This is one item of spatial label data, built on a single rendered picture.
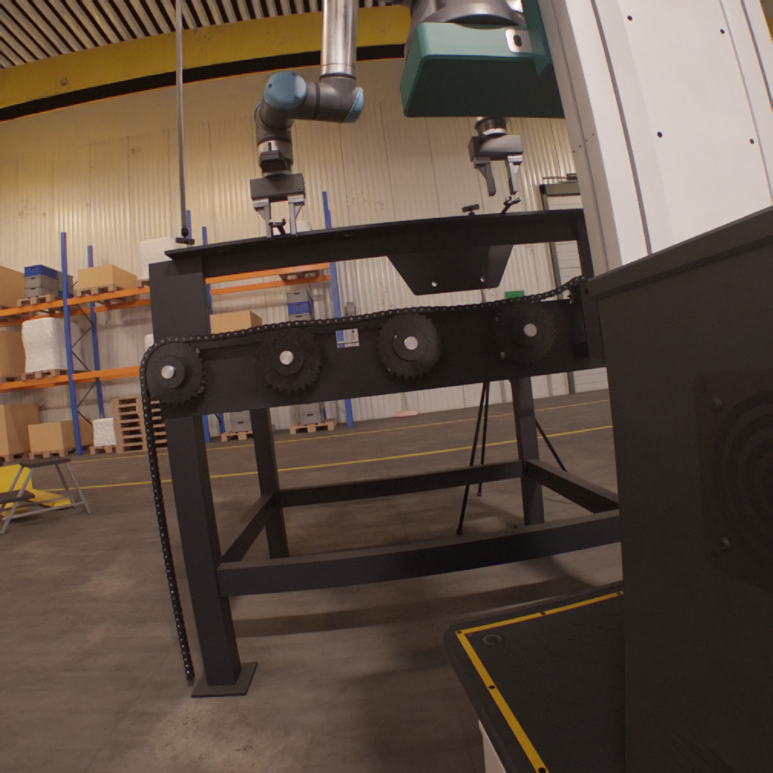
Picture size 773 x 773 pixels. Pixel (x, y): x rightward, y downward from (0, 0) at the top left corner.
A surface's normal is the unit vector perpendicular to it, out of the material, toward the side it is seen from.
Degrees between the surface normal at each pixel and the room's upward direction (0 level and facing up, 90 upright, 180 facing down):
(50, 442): 90
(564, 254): 90
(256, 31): 90
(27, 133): 90
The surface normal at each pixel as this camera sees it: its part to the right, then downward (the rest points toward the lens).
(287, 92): 0.30, -0.06
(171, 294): 0.04, -0.03
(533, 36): -0.99, 0.11
